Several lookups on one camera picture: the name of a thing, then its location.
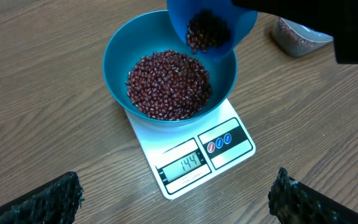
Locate blue plastic measuring scoop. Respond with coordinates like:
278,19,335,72
167,0,258,60

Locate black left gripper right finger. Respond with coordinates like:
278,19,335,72
268,167,358,224

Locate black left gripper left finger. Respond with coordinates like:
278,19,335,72
0,172,84,224

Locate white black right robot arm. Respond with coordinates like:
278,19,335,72
232,0,358,64

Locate teal metal bowl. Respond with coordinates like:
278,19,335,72
103,9,238,124

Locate white digital kitchen scale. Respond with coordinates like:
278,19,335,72
126,100,256,200

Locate red beans in scoop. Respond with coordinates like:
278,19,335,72
185,9,231,54

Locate red adzuki beans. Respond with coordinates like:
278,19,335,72
272,17,317,57

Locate clear plastic container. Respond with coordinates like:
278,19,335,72
272,17,333,57

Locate red beans in bowl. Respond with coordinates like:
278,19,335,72
125,50,212,121

